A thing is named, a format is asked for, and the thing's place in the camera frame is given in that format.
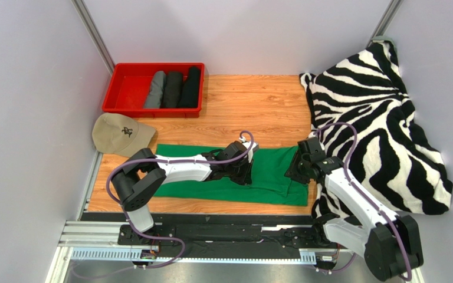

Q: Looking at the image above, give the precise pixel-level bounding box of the left aluminium frame post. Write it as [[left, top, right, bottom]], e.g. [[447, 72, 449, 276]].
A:
[[71, 0, 115, 74]]

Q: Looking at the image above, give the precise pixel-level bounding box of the right aluminium frame post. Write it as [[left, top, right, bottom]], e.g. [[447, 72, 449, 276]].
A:
[[366, 0, 403, 47]]

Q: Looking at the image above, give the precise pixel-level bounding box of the zebra print blanket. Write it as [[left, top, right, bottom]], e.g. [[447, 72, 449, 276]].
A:
[[299, 41, 453, 215]]

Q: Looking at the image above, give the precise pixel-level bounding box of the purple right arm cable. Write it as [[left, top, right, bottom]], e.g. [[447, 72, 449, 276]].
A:
[[313, 121, 413, 282]]

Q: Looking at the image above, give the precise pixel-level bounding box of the beige baseball cap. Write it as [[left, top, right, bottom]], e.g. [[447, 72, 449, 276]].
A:
[[91, 113, 156, 157]]

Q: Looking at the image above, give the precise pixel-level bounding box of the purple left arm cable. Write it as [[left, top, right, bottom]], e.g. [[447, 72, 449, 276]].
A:
[[106, 130, 255, 269]]

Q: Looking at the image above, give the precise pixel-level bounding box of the aluminium frame post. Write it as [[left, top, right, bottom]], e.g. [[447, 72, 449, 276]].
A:
[[366, 0, 403, 47], [71, 0, 115, 74]]

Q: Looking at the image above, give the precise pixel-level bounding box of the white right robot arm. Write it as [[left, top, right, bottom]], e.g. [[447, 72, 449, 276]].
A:
[[285, 137, 424, 281]]

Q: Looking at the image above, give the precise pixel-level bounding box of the black rolled t-shirt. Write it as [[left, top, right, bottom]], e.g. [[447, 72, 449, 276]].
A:
[[178, 66, 201, 108]]

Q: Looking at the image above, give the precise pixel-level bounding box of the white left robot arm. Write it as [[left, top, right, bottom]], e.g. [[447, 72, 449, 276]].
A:
[[107, 139, 259, 232]]

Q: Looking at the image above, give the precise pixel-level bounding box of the green t-shirt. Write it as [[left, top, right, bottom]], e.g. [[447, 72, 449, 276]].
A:
[[155, 146, 308, 206]]

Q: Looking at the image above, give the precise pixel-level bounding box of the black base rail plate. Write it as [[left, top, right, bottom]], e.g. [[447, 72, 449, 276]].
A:
[[117, 213, 349, 262]]

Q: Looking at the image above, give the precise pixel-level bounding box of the dark grey rolled t-shirt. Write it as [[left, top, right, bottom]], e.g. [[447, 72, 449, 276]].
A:
[[162, 71, 183, 108]]

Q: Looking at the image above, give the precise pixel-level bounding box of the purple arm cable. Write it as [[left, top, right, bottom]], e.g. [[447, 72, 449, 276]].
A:
[[313, 121, 413, 282], [106, 130, 255, 269]]

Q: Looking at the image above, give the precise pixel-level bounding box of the red plastic bin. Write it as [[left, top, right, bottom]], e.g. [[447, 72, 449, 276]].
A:
[[101, 62, 205, 119]]

